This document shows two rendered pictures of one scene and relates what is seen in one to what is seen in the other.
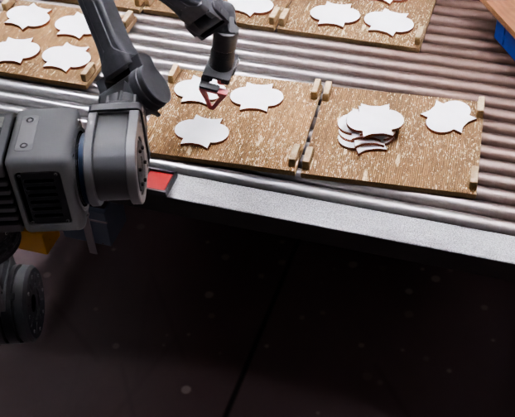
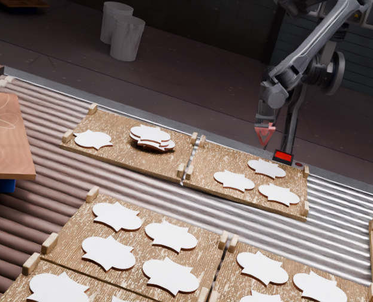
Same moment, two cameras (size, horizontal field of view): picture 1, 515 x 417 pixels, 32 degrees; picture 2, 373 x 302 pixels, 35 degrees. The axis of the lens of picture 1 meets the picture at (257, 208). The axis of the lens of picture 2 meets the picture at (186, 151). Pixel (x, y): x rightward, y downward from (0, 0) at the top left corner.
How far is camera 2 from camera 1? 3.65 m
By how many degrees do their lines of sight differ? 109
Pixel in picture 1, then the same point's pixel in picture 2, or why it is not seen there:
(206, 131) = (263, 166)
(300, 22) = (205, 238)
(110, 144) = not seen: outside the picture
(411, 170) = (128, 124)
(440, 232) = (117, 107)
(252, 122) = (232, 168)
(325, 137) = (181, 150)
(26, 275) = not seen: hidden behind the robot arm
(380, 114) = (146, 135)
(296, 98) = (202, 176)
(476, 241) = (99, 100)
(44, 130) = not seen: outside the picture
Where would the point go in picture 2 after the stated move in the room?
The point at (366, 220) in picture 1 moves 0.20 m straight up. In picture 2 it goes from (158, 119) to (168, 72)
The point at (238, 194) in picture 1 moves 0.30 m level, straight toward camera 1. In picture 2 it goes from (232, 144) to (219, 112)
